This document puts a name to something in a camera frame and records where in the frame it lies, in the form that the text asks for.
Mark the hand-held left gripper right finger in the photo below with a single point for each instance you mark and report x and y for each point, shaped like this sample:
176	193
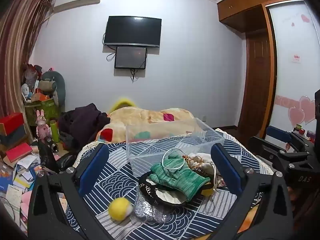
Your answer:
226	170

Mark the wooden wardrobe cabinet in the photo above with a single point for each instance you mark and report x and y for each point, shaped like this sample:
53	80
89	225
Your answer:
240	12

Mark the red jar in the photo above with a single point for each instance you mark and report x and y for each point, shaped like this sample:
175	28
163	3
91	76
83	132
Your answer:
302	131

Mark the green bottle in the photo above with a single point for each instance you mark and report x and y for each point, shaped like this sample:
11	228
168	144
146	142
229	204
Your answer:
54	131

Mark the clear plastic storage box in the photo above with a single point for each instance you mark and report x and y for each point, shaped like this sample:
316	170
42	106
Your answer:
140	152

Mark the white sliding door with hearts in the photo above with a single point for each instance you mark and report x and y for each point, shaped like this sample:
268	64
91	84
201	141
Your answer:
292	80

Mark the brown wooden door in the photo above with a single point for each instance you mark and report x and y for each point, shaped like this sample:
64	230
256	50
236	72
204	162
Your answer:
257	85

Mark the peach spotted blanket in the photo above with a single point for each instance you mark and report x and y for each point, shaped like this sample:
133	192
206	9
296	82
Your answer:
150	117

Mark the yellow fluffy ball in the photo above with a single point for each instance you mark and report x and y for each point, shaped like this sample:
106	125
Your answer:
119	208

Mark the red book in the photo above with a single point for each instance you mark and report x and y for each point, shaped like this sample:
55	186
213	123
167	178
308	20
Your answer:
18	152

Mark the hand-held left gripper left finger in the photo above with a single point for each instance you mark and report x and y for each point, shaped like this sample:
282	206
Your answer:
93	167

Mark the yellow plush toy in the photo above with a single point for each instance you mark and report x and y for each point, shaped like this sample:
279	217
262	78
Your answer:
122	103

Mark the pile of papers and books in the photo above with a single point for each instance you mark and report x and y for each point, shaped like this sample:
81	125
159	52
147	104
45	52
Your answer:
20	180

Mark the green cardboard box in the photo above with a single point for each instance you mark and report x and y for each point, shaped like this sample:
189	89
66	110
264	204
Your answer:
42	112

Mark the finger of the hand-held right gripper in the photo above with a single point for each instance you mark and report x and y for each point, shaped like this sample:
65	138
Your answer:
278	133
267	148

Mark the cream cloth bundle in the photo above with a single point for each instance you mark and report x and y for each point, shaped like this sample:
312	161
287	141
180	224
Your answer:
203	162

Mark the black lace hat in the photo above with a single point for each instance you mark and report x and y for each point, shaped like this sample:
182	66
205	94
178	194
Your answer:
150	196

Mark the wall-mounted black television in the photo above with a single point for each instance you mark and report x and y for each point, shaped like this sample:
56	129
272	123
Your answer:
132	31

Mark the striped brown curtain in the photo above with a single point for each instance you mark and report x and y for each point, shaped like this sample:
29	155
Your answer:
17	42

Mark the dark clothes pile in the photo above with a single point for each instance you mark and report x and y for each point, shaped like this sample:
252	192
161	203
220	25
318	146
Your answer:
82	120

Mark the black flashlight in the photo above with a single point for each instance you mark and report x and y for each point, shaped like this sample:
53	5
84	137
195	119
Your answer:
51	143

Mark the silver sequin pouch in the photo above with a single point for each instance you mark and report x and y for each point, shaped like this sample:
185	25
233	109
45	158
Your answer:
147	210

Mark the navy patterned bedspread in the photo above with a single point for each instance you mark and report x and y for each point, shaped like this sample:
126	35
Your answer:
120	160

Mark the grey plush toy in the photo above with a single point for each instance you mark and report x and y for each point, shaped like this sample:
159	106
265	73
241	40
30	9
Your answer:
56	85

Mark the small black wall monitor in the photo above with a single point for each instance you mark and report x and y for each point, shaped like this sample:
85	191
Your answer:
130	57

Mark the green knit glove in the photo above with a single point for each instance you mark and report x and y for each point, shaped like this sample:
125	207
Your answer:
180	177

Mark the pink bunny doll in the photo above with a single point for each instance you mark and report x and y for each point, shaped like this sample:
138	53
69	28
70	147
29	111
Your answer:
42	127

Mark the red box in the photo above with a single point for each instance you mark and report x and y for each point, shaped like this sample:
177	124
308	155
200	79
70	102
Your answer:
11	122

